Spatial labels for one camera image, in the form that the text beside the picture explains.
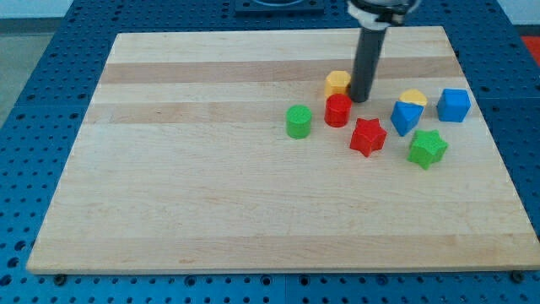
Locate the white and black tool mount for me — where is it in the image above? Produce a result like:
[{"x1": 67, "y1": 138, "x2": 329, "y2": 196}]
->
[{"x1": 347, "y1": 0, "x2": 421, "y2": 30}]

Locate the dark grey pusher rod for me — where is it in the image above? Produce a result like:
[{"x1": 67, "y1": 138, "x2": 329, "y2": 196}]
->
[{"x1": 349, "y1": 28, "x2": 386, "y2": 103}]

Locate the yellow hexagon block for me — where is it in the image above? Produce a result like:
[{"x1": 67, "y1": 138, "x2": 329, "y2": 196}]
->
[{"x1": 324, "y1": 70, "x2": 351, "y2": 98}]

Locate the yellow heart block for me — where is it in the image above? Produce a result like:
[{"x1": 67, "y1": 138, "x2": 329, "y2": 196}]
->
[{"x1": 398, "y1": 89, "x2": 428, "y2": 106}]

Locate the red cylinder block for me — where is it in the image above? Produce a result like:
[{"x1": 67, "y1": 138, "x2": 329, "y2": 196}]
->
[{"x1": 324, "y1": 94, "x2": 353, "y2": 128}]

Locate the blue triangle block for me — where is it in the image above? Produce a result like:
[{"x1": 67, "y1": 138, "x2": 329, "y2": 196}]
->
[{"x1": 391, "y1": 101, "x2": 424, "y2": 137}]

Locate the red star block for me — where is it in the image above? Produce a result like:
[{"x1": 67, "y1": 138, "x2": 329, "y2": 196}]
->
[{"x1": 349, "y1": 118, "x2": 387, "y2": 157}]

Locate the blue cube block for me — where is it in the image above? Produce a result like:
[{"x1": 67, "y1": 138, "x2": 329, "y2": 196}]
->
[{"x1": 436, "y1": 89, "x2": 471, "y2": 122}]

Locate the green cylinder block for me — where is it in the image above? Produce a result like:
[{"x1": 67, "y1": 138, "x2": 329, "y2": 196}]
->
[{"x1": 285, "y1": 105, "x2": 312, "y2": 139}]

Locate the green star block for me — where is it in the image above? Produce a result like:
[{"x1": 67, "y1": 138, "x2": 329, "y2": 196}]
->
[{"x1": 407, "y1": 130, "x2": 449, "y2": 170}]

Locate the wooden board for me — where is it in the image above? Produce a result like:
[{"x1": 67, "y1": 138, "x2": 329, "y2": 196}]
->
[{"x1": 26, "y1": 26, "x2": 539, "y2": 274}]

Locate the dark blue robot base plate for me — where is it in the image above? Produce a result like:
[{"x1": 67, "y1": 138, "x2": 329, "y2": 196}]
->
[{"x1": 232, "y1": 0, "x2": 325, "y2": 15}]

